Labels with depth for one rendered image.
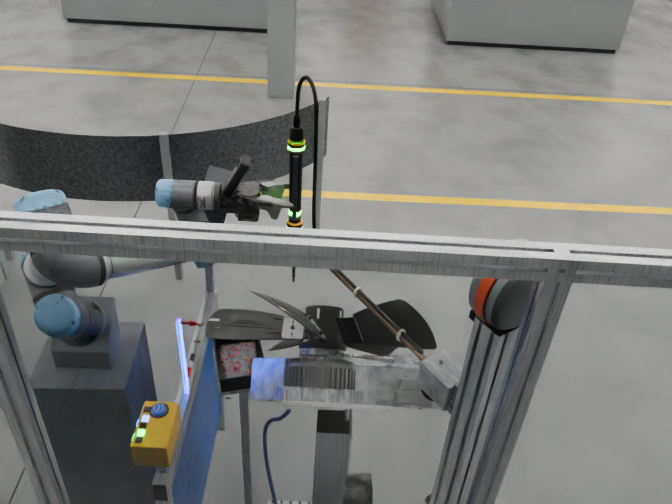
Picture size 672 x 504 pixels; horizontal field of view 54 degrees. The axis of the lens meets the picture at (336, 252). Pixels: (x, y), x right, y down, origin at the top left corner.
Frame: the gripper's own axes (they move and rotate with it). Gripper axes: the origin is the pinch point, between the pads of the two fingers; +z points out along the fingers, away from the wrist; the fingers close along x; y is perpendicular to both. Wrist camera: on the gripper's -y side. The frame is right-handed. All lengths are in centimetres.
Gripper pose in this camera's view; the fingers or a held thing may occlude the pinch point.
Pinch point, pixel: (291, 193)
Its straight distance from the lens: 174.4
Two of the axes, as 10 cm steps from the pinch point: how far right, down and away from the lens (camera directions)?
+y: -0.5, 8.0, 6.0
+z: 10.0, 0.6, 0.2
